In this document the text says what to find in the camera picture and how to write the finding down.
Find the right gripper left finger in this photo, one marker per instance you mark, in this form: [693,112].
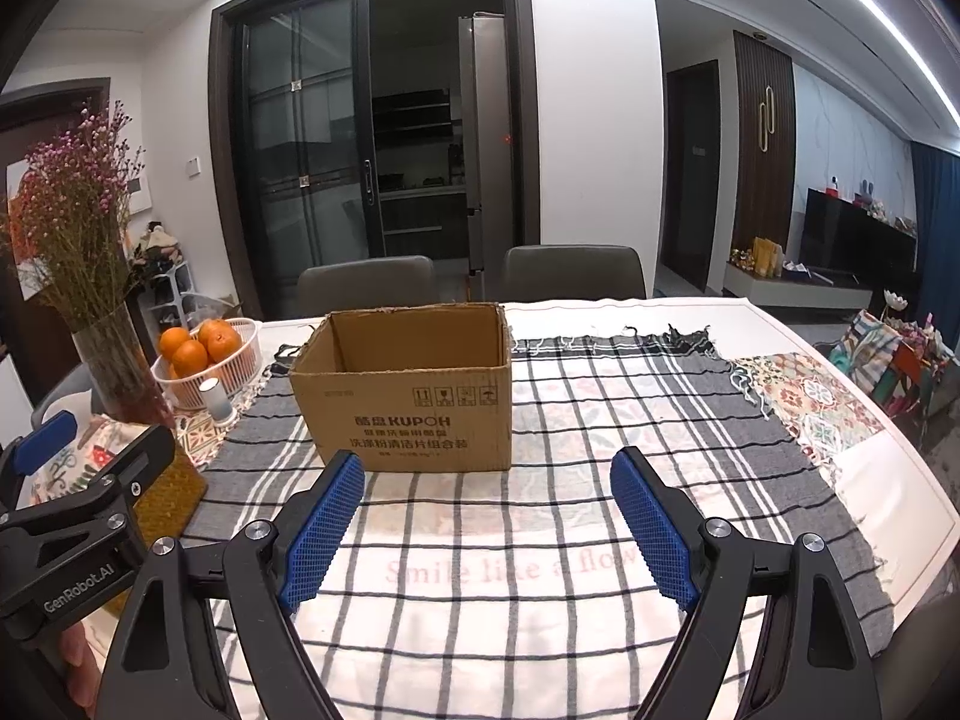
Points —
[165,660]

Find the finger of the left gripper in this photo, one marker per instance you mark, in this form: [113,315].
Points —
[132,472]
[34,451]

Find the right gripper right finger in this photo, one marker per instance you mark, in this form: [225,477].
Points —
[812,659]

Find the person's left hand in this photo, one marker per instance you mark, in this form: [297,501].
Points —
[83,674]

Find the printed fabric tissue pouch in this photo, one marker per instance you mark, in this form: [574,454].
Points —
[73,468]

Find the yellow woven mat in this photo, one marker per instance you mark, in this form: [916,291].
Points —
[168,505]

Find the white plastic fruit basket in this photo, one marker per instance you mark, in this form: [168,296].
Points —
[235,372]

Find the glass flower vase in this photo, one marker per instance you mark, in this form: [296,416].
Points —
[114,357]

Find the small white cylinder bottle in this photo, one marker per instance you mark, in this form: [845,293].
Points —
[216,401]

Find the orange fruit front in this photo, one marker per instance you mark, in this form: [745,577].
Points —
[190,358]

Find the orange fruit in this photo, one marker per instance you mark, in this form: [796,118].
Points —
[225,344]
[190,358]
[171,340]
[210,329]

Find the orange fruit left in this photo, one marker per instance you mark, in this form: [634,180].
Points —
[171,340]

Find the orange fruit right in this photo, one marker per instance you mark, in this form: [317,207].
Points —
[225,344]

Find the orange fruit top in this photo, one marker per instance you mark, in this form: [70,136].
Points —
[210,329]

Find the white shoe rack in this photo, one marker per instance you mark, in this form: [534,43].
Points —
[164,302]

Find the purple dried flowers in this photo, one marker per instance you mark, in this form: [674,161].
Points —
[66,225]

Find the checkered grey white cloth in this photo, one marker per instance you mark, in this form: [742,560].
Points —
[521,594]

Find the white patterned tablecloth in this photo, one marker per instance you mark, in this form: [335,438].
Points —
[900,507]

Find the colourful striped bag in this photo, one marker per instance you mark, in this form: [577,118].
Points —
[892,361]

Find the brown cardboard box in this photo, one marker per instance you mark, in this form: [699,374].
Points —
[424,389]

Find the grey chair left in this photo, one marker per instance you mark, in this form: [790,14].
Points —
[367,284]

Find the grey chair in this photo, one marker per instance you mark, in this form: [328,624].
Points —
[534,273]
[367,284]

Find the white tv cabinet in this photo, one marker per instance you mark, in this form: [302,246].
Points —
[785,294]

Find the black television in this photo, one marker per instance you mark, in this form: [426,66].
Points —
[841,237]

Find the grey chair right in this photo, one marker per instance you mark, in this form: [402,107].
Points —
[534,273]

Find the black sliding glass door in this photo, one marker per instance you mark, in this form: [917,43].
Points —
[336,137]

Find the blue curtain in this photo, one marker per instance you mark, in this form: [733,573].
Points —
[937,194]

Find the dark wooden door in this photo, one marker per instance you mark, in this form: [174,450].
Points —
[767,143]

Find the grey refrigerator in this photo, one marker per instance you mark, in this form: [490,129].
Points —
[485,109]

